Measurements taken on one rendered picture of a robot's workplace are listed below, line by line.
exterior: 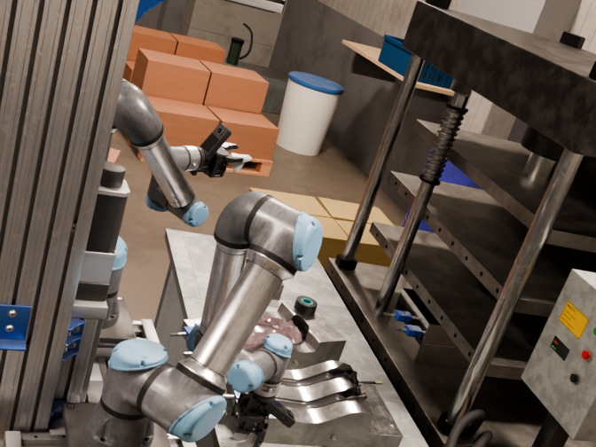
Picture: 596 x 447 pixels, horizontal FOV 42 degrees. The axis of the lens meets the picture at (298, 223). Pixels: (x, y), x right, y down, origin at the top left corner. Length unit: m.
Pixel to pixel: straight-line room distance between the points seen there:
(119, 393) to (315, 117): 6.35
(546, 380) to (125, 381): 1.35
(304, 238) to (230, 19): 9.01
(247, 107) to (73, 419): 5.53
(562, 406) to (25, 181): 1.63
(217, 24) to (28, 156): 8.99
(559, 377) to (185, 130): 4.65
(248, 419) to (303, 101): 6.00
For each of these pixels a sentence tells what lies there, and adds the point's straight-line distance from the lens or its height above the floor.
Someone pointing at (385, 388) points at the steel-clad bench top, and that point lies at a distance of 2.79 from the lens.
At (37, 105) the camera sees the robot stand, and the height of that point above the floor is 1.72.
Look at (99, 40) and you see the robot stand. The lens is 1.55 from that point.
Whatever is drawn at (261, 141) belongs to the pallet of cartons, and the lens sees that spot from 6.88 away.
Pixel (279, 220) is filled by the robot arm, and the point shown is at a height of 1.59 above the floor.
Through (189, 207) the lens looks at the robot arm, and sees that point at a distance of 2.21.
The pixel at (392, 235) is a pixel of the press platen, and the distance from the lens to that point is 3.46.
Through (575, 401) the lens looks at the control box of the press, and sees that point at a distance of 2.43.
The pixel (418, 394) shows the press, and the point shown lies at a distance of 2.87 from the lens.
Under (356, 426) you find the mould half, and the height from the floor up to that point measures 0.88.
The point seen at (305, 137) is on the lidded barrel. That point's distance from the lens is 7.93.
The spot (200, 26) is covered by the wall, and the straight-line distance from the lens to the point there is 10.48.
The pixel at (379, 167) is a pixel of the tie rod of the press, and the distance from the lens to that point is 3.44.
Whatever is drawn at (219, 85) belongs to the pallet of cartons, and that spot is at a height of 0.63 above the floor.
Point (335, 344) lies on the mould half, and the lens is 2.73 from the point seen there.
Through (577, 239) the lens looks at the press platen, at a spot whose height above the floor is 1.53.
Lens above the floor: 2.18
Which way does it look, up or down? 21 degrees down
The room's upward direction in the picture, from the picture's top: 18 degrees clockwise
